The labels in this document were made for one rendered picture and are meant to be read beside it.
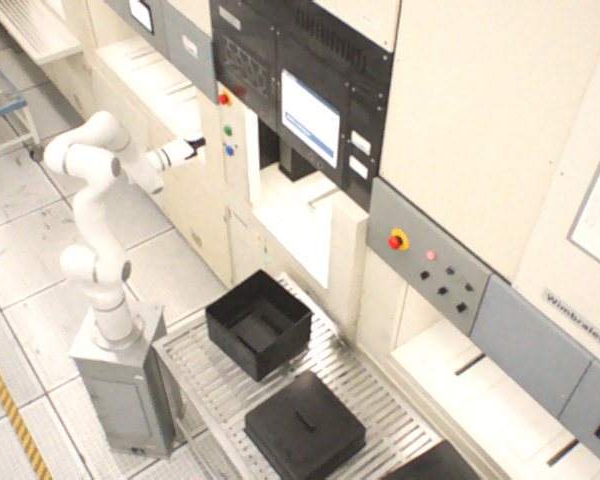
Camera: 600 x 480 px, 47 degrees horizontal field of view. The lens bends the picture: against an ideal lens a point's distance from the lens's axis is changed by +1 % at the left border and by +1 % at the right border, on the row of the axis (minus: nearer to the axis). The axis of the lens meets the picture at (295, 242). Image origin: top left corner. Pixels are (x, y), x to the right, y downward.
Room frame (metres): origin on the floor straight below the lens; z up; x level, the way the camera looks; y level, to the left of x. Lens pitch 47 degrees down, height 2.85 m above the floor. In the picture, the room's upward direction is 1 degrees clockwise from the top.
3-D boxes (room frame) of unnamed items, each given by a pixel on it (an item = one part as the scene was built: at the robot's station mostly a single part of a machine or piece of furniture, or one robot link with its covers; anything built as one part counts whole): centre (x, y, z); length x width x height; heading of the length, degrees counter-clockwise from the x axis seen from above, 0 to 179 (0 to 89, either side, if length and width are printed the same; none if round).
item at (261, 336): (1.44, 0.13, 0.85); 0.28 x 0.28 x 0.17; 45
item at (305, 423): (1.05, -0.04, 0.83); 0.29 x 0.29 x 0.13; 39
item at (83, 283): (1.48, 0.69, 1.07); 0.19 x 0.12 x 0.24; 77
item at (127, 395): (1.48, 0.66, 0.38); 0.28 x 0.28 x 0.76; 82
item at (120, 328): (1.48, 0.66, 0.85); 0.19 x 0.19 x 0.18
